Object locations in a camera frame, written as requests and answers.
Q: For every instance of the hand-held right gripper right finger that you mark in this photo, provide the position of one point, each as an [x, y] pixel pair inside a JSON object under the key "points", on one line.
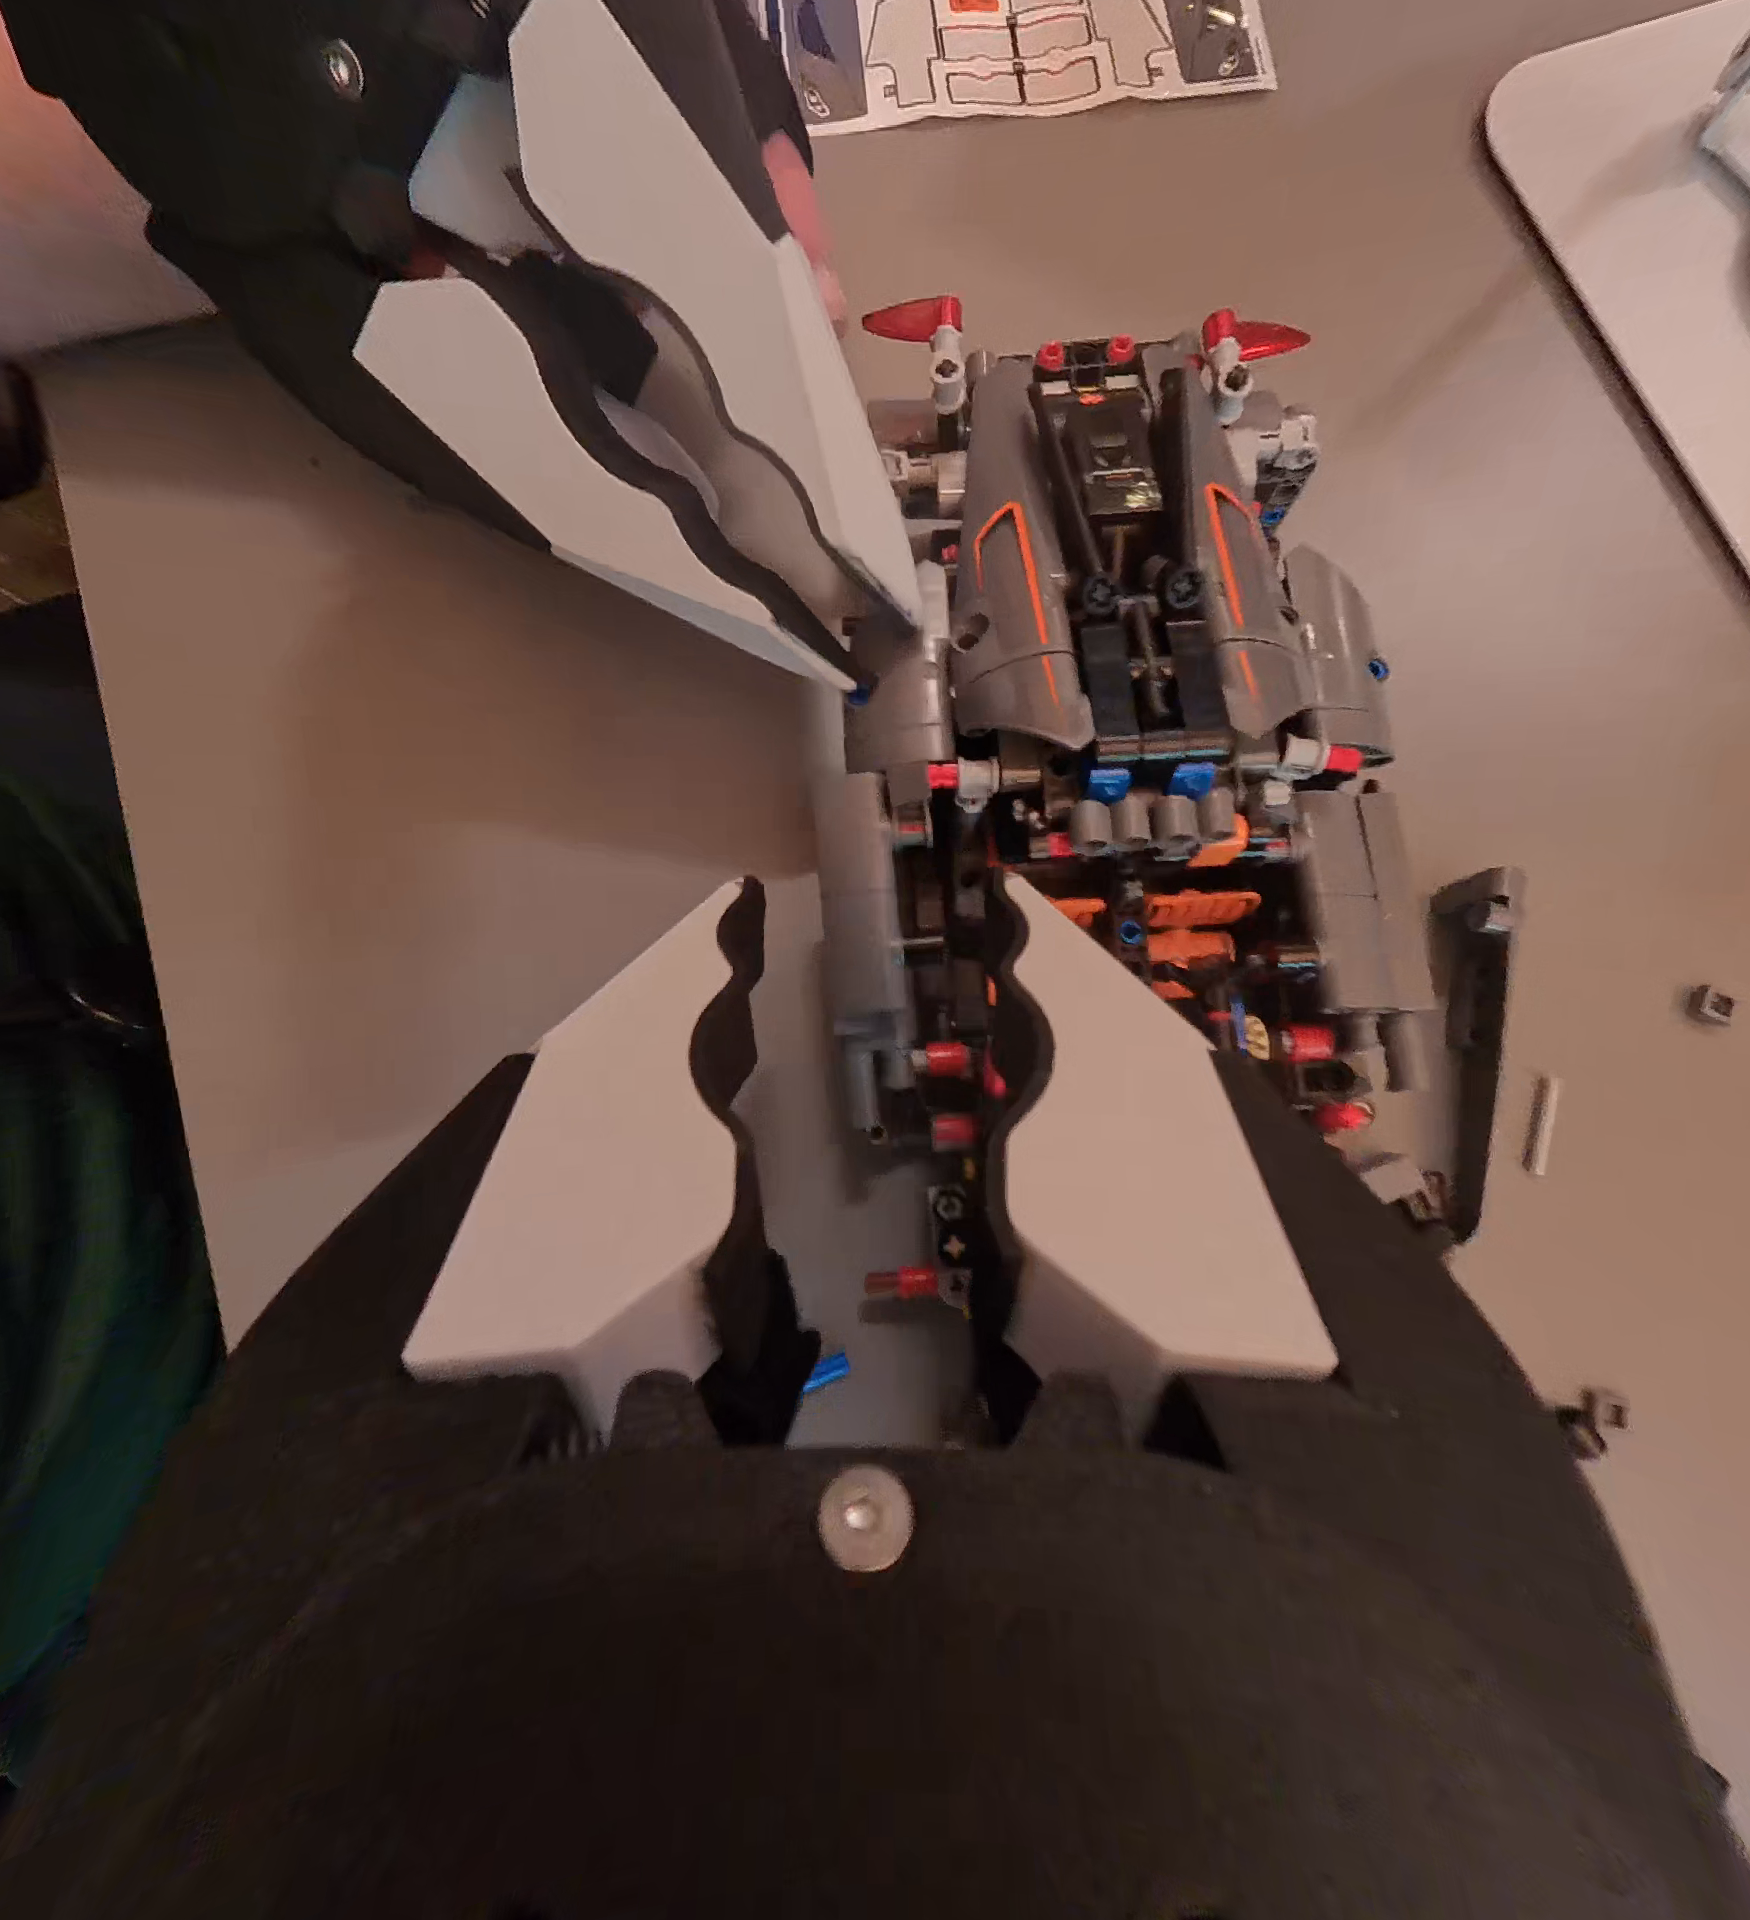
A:
{"points": [[1176, 1200]]}

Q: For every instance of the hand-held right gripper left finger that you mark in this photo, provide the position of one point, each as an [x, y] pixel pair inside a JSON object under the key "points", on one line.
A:
{"points": [[575, 1200]]}

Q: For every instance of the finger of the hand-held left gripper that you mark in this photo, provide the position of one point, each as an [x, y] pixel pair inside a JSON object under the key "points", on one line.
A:
{"points": [[666, 180], [484, 405]]}

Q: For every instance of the grey lego cylinder assembly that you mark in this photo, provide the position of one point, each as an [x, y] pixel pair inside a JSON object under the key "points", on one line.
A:
{"points": [[867, 931]]}

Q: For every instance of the large grey lego vehicle model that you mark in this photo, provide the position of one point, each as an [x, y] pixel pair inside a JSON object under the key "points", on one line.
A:
{"points": [[1115, 600]]}

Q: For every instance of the person's left forearm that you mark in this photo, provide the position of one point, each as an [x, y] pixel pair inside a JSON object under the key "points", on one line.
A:
{"points": [[5, 180]]}

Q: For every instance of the blue lego pin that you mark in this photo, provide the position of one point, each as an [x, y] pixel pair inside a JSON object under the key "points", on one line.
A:
{"points": [[825, 1371]]}

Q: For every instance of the long dark grey lego beam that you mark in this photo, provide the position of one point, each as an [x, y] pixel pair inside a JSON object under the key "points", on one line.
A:
{"points": [[1475, 1020]]}

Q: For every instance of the light grey lego tube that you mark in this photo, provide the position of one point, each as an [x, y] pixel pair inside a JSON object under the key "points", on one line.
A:
{"points": [[1539, 1122]]}

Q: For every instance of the lego sticker sheet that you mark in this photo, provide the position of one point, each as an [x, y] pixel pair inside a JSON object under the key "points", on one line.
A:
{"points": [[1040, 61]]}

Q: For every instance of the small dark grey lego piece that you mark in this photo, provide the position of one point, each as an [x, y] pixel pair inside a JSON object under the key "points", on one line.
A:
{"points": [[1592, 1422]]}

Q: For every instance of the small dark square lego piece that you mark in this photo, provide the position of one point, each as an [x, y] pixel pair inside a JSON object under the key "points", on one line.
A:
{"points": [[1711, 1002]]}

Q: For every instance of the person's left hand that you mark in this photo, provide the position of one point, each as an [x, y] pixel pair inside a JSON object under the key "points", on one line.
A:
{"points": [[807, 224]]}

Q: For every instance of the white flat board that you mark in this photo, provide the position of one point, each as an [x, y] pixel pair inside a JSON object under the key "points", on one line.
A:
{"points": [[1610, 300]]}

